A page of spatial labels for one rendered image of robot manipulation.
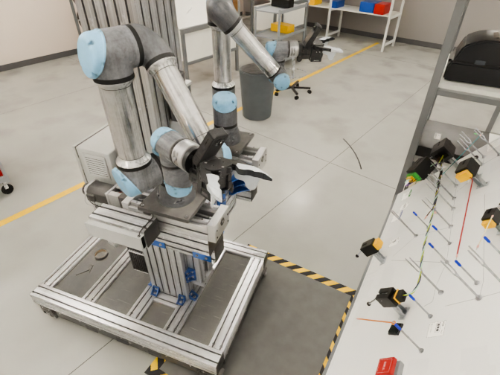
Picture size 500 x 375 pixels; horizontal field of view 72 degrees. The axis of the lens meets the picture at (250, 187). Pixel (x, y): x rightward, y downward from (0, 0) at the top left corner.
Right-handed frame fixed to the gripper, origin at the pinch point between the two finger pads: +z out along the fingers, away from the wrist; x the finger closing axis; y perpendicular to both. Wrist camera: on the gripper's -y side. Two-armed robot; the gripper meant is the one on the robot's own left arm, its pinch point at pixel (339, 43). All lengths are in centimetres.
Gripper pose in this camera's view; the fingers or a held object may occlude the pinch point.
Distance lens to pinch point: 183.5
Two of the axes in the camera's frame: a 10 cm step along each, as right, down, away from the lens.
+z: 10.0, -0.5, 0.7
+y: -0.1, 7.1, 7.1
